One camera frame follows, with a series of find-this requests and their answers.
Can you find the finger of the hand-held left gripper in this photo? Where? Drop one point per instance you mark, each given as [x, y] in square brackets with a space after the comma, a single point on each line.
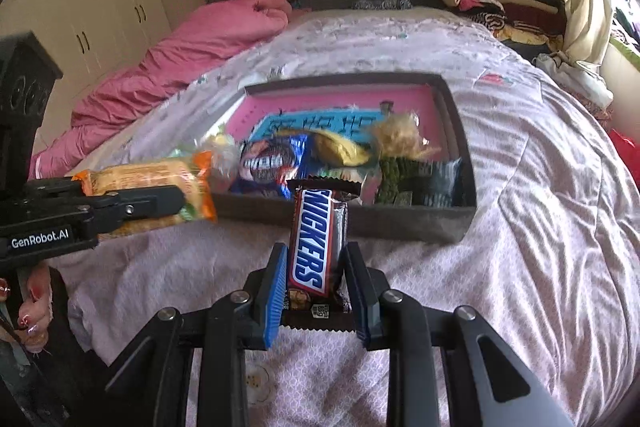
[145, 202]

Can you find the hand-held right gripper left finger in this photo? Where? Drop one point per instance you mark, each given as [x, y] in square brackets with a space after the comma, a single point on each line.
[275, 302]

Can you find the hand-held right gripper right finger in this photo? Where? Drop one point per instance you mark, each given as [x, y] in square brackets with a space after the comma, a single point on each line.
[362, 307]

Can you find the orange cake packet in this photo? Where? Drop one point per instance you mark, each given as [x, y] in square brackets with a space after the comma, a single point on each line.
[150, 174]

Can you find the brown chocolate bar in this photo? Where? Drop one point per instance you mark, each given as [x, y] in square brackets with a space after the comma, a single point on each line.
[315, 247]

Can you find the green pastry packet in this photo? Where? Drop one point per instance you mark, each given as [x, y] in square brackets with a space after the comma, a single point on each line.
[222, 157]

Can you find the grey cardboard box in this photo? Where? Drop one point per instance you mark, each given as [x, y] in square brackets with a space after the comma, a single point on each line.
[425, 222]

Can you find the blue cookie packet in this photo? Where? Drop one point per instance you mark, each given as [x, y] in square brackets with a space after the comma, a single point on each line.
[265, 162]

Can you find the dark green snack packet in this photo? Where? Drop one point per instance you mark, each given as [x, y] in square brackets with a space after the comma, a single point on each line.
[430, 182]

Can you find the yellow snack packet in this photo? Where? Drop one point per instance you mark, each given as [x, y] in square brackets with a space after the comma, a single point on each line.
[340, 149]

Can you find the bun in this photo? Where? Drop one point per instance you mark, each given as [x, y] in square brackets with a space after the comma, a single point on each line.
[400, 134]

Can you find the person's left hand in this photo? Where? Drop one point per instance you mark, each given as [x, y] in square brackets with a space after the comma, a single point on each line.
[37, 302]

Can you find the pink quilt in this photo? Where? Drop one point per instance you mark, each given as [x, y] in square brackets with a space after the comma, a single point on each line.
[175, 57]

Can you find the person's dark clothing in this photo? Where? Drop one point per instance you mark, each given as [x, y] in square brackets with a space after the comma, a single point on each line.
[50, 387]

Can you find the pink book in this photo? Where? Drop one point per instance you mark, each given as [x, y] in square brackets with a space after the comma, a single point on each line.
[310, 102]

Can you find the red bag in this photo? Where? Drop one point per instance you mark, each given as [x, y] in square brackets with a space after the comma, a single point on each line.
[625, 154]

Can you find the dark patterned pillow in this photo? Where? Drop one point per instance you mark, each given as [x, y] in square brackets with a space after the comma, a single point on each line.
[380, 3]

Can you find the white cloth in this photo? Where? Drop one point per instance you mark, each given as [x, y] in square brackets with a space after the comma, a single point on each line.
[575, 77]

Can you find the pile of folded clothes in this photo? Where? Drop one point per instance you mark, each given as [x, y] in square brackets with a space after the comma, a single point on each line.
[510, 2]

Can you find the window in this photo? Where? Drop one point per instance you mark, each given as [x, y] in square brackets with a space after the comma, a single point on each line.
[627, 7]

